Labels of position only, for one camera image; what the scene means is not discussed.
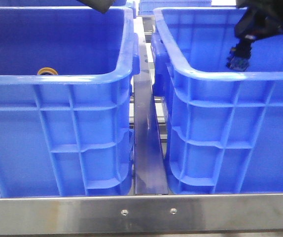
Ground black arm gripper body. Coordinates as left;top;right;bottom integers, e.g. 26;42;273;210
234;0;283;41

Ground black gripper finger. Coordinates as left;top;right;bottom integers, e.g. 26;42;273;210
78;0;115;14

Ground far blue crate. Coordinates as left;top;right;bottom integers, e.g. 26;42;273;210
138;0;212;16

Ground far left blue bin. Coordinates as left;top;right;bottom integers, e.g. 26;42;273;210
0;0;136;8

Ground right blue plastic bin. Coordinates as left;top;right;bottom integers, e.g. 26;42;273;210
151;7;283;194

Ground blue plastic bin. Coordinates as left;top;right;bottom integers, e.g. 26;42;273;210
151;7;283;194
0;6;140;198

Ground left blue plastic bin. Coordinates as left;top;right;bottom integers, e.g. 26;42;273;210
0;6;140;198

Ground metal divider bar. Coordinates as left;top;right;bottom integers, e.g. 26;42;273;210
133;39;169;196

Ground stainless steel front rail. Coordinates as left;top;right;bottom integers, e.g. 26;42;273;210
0;194;283;235

